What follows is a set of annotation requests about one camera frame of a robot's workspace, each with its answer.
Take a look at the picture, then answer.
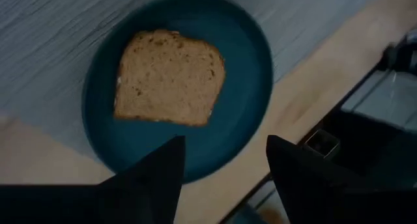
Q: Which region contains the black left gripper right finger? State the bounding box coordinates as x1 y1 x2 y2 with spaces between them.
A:
266 134 347 224

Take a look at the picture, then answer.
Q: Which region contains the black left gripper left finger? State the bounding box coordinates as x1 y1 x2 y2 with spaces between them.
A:
97 135 186 224

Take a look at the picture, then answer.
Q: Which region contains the brown bread slice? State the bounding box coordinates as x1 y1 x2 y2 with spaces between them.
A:
113 29 227 128

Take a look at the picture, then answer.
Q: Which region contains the teal ceramic plate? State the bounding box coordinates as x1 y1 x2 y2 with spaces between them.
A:
81 0 274 185

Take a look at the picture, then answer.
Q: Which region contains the black toaster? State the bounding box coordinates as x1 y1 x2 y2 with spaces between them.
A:
218 28 417 224

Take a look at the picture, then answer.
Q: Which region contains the grey woven placemat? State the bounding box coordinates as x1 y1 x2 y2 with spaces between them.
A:
0 0 388 160

